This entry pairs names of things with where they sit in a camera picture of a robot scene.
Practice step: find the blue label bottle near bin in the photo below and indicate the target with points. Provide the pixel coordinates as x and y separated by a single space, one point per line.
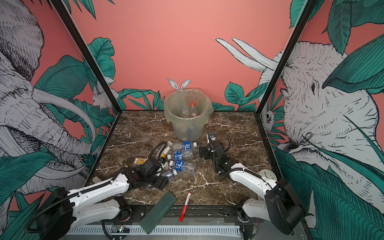
183 146

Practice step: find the dark green flat board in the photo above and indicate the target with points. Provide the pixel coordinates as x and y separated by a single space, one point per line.
157 213

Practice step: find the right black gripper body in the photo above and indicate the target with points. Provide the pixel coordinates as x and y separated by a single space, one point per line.
208 154

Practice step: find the clear bottle green cap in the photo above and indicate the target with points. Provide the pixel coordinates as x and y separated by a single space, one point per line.
185 113

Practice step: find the red marker pen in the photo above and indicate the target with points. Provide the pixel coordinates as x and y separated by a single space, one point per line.
185 207

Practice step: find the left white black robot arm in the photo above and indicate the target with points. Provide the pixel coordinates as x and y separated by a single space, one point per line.
66 210

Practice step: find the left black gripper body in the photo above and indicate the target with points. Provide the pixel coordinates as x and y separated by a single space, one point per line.
156 181

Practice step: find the white round alarm clock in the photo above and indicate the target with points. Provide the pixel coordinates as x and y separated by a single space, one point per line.
268 174

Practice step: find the beige plastic block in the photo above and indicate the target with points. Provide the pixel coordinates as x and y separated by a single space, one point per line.
96 180

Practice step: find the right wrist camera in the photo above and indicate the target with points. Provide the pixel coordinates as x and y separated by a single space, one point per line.
210 138

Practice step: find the Pocari Sweat blue label bottle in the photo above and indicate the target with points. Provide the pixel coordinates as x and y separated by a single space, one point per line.
180 155

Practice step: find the bottle with sunflower label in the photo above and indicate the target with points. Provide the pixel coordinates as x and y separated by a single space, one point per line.
139 161

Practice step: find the clear bottle red label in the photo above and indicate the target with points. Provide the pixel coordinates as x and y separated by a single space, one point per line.
193 111

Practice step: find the clear bottle yellow white label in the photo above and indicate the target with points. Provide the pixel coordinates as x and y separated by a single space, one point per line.
166 150

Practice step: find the blue label bottle white cap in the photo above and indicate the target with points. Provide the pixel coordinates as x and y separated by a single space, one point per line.
183 167

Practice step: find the translucent green waste bin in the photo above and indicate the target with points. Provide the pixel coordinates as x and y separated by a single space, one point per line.
190 129

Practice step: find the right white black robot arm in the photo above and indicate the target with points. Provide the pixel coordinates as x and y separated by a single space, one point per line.
279 202

